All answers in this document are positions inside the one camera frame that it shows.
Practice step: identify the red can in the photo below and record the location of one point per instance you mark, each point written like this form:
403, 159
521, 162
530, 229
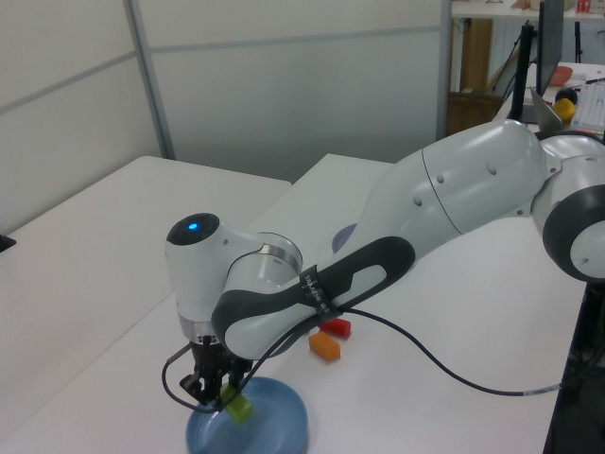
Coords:
585, 5

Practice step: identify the thin black stand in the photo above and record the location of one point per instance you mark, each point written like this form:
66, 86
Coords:
577, 42

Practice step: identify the white spare table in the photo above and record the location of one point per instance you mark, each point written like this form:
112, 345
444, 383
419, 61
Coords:
118, 236

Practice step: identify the white wall shelf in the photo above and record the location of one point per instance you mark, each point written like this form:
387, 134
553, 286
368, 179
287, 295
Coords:
496, 13

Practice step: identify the wooden cabinet door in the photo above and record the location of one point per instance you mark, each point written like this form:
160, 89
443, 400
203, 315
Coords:
475, 52

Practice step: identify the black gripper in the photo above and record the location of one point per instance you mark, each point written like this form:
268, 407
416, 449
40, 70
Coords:
208, 359

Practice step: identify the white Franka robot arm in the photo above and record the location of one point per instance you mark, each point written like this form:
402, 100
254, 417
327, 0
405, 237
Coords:
472, 189

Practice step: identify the black ball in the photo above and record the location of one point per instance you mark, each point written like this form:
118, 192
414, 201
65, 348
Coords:
569, 94

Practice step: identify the grey metal panel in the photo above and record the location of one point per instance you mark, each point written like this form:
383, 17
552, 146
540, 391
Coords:
543, 113

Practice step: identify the brown wooden box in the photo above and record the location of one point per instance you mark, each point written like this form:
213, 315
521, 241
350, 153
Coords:
468, 113

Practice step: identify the black computer monitor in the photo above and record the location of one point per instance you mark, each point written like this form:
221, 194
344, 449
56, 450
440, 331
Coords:
550, 42

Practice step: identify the green rectangular block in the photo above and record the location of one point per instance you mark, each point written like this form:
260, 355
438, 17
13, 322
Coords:
238, 409

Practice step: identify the blue plate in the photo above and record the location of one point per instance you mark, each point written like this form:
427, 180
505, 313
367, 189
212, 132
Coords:
279, 416

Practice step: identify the red cylinder block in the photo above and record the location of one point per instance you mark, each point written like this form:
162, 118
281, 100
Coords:
338, 327

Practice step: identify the orange bowl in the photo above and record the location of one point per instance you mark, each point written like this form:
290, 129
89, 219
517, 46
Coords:
562, 75

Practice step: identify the yellow ball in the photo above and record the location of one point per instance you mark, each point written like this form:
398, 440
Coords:
565, 111

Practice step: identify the purple plate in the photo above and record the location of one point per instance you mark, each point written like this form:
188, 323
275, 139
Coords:
342, 239

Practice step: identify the black monitor stand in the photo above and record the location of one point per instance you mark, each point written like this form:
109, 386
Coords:
522, 85

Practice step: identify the orange rectangular block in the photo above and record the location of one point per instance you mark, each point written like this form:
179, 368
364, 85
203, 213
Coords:
326, 347

